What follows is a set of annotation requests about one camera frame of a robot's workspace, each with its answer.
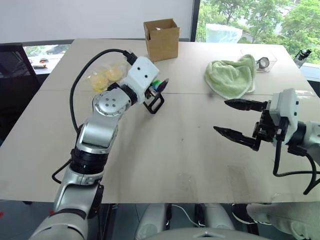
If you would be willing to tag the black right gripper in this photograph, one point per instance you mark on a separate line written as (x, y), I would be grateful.
(266, 127)

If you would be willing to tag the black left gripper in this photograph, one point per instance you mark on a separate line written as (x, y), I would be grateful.
(151, 94)

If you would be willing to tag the small green and blue object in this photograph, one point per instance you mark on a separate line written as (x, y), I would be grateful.
(156, 83)

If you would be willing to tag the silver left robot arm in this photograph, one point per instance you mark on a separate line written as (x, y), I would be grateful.
(105, 105)

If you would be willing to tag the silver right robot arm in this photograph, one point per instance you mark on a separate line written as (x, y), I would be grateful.
(310, 135)

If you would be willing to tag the light green towel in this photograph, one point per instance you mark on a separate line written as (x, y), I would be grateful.
(230, 77)

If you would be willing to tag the brown cardboard box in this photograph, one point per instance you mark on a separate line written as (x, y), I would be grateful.
(163, 43)

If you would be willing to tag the plastic bag with yellow items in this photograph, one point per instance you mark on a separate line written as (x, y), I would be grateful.
(102, 78)

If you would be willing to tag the clear plastic container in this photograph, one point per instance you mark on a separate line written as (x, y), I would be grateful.
(271, 56)

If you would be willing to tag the translucent plastic sheet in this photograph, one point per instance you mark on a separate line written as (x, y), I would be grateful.
(223, 33)

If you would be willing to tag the silver right robot leg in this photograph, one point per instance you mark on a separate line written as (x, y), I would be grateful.
(216, 216)

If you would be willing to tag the silver robot leg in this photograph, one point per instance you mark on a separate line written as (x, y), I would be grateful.
(216, 216)
(152, 220)

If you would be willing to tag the grey robot torso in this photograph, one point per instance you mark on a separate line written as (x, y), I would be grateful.
(200, 234)

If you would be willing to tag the small orange object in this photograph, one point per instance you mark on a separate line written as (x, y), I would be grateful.
(43, 60)

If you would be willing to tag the silver left robot leg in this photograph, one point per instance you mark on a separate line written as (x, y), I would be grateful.
(152, 220)

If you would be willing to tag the black table leg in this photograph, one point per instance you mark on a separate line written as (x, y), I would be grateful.
(108, 220)

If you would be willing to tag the black office chair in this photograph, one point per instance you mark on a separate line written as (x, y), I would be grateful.
(15, 85)

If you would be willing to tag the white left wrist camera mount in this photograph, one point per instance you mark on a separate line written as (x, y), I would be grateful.
(142, 73)

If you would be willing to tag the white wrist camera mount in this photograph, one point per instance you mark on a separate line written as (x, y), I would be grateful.
(142, 73)
(285, 107)

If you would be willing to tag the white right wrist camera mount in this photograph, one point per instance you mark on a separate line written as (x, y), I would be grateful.
(285, 107)

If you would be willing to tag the dark window frame post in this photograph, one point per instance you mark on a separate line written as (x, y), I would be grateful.
(195, 20)

